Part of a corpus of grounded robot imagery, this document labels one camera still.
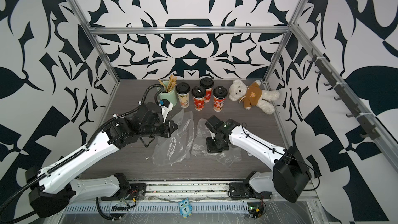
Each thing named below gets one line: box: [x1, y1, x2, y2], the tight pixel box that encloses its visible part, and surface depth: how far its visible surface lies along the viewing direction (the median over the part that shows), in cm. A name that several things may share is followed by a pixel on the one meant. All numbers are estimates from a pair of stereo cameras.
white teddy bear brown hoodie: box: [229, 78, 281, 115], surface depth 104 cm
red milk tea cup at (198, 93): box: [191, 85, 207, 111], surface depth 93 cm
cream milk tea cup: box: [175, 81, 191, 108], surface depth 95 cm
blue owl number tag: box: [178, 197, 193, 219], surface depth 70 cm
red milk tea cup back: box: [199, 77, 215, 104], surface depth 98 cm
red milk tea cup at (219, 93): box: [212, 85, 229, 112], surface depth 95 cm
